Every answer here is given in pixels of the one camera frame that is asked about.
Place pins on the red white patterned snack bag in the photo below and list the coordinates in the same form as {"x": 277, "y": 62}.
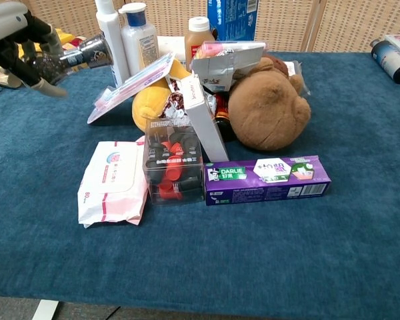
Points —
{"x": 173, "y": 103}

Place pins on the yellow plush toy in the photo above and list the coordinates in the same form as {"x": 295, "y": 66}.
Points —
{"x": 150, "y": 103}

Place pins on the dark sauce bottle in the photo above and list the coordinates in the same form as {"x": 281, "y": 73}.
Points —
{"x": 224, "y": 126}

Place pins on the blue table cloth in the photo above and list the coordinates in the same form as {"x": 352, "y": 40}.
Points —
{"x": 200, "y": 253}

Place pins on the blue carton box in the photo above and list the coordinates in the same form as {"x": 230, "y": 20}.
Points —
{"x": 233, "y": 20}

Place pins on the silver foil package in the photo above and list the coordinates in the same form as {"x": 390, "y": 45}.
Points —
{"x": 220, "y": 66}

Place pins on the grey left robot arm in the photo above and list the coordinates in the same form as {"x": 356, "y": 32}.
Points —
{"x": 3, "y": 20}

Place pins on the clear box of black red capsules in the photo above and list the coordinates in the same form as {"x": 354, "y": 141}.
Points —
{"x": 173, "y": 166}

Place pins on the yellow plastic tray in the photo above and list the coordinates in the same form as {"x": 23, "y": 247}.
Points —
{"x": 66, "y": 37}

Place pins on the white pink wet wipes pack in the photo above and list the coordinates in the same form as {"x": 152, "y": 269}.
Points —
{"x": 111, "y": 186}

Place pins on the white lotion bottle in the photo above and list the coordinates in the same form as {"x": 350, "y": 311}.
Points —
{"x": 140, "y": 43}

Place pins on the purple Darlie toothpaste box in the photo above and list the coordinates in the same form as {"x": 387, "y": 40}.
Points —
{"x": 266, "y": 186}

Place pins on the brown plush toy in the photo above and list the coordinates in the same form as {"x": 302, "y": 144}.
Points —
{"x": 270, "y": 110}

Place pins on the slim white cardboard box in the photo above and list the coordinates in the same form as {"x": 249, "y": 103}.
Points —
{"x": 206, "y": 130}

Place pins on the glass pepper grinder bottle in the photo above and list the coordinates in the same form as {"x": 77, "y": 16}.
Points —
{"x": 76, "y": 56}

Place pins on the rattan folding screen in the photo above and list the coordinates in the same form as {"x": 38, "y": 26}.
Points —
{"x": 286, "y": 23}

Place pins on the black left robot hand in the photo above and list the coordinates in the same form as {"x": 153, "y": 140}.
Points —
{"x": 10, "y": 50}

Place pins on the white table leg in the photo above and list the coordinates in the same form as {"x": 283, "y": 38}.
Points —
{"x": 45, "y": 310}

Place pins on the white tissue box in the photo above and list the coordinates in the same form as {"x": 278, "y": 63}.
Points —
{"x": 170, "y": 45}

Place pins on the clear plastic bag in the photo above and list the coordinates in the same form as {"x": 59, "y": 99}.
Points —
{"x": 301, "y": 83}

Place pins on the pink toothbrush blister pack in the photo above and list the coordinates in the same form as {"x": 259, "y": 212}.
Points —
{"x": 133, "y": 86}

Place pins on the milk tea bottle white cap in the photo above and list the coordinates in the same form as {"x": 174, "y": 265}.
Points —
{"x": 198, "y": 36}

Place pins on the tall white pump bottle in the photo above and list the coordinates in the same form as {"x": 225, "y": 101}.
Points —
{"x": 111, "y": 43}

